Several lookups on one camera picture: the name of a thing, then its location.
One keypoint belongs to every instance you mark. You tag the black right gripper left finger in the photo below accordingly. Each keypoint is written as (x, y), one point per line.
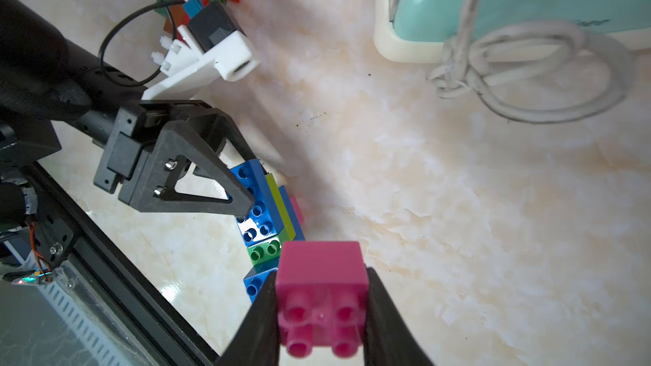
(258, 339)

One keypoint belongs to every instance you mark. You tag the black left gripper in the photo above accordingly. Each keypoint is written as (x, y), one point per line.
(154, 144)

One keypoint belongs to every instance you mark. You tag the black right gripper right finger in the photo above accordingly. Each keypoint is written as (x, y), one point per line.
(387, 339)

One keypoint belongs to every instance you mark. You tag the blue long lego brick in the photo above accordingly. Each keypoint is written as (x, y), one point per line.
(263, 221)

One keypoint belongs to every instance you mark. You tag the lime lego brick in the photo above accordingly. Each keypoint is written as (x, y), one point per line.
(281, 206)

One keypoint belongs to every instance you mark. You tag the blue small lego brick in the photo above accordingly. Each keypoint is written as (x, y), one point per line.
(255, 279)

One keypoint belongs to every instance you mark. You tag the pink small lego brick top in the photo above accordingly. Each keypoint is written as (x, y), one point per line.
(297, 210)

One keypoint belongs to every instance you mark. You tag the brown small lego brick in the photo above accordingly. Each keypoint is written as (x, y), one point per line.
(178, 15)

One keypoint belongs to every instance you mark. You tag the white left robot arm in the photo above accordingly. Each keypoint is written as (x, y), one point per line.
(47, 78)

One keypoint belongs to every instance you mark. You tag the white slotted cable duct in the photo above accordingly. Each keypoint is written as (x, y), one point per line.
(95, 339)

